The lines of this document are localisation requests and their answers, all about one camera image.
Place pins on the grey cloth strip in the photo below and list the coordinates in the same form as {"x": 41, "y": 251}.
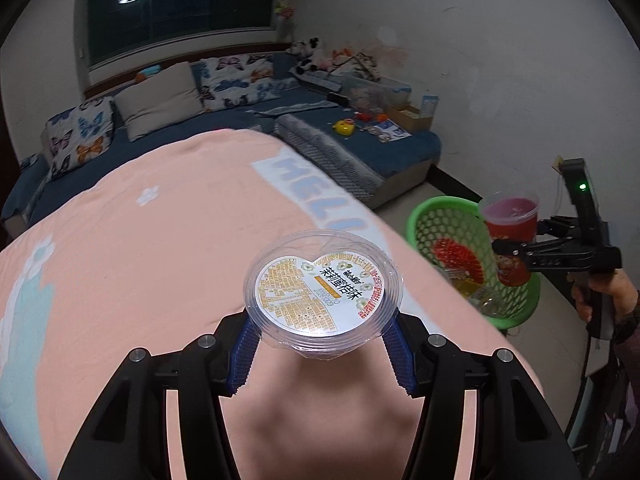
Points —
{"x": 300, "y": 106}

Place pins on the blue and white card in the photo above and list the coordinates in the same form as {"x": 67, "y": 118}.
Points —
{"x": 430, "y": 107}

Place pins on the black and white plush toys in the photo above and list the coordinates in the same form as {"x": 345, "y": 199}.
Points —
{"x": 307, "y": 57}

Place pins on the green plastic basket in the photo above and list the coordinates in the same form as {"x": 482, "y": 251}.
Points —
{"x": 522, "y": 306}

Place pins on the dark shelf unit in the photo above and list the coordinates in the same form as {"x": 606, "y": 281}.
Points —
{"x": 615, "y": 425}

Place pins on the red ribbed wrapper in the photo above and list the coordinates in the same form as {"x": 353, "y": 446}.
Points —
{"x": 457, "y": 259}

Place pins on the red printed cup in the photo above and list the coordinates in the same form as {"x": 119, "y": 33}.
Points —
{"x": 512, "y": 230}

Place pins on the printed booklet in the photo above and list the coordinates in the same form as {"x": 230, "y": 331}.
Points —
{"x": 390, "y": 131}

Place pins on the clear labelled plastic container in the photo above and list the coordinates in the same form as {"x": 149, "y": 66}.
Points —
{"x": 320, "y": 290}

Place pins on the dark window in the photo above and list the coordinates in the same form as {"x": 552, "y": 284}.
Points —
{"x": 185, "y": 5}

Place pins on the grey striped cushion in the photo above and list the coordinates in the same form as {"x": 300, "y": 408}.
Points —
{"x": 330, "y": 160}

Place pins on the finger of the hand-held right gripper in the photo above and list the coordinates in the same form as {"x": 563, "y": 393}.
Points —
{"x": 507, "y": 247}
{"x": 557, "y": 227}

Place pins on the wall flower decoration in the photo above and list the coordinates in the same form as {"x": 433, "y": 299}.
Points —
{"x": 285, "y": 15}

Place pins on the person's right hand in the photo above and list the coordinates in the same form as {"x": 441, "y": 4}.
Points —
{"x": 582, "y": 305}

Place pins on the peach blanket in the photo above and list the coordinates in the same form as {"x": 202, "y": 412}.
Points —
{"x": 165, "y": 260}

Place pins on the yellow toy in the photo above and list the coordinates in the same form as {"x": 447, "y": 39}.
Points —
{"x": 345, "y": 127}

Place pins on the orange and teal toy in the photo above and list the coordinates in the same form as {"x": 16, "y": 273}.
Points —
{"x": 149, "y": 73}

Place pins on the butterfly print pillow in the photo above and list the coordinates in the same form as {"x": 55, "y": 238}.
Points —
{"x": 235, "y": 82}
{"x": 82, "y": 137}

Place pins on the small red toys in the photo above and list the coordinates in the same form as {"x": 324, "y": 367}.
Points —
{"x": 372, "y": 117}

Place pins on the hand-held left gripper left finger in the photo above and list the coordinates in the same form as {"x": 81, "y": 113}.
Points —
{"x": 242, "y": 355}

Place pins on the cardboard box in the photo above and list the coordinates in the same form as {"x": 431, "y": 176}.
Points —
{"x": 407, "y": 117}

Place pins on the beige pillow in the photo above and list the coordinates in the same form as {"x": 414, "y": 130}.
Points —
{"x": 160, "y": 100}

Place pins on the blue sofa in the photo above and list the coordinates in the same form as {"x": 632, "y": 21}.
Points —
{"x": 400, "y": 160}

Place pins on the clear storage box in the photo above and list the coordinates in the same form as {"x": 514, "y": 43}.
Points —
{"x": 375, "y": 92}

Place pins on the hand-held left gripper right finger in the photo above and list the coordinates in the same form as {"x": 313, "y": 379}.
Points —
{"x": 400, "y": 355}

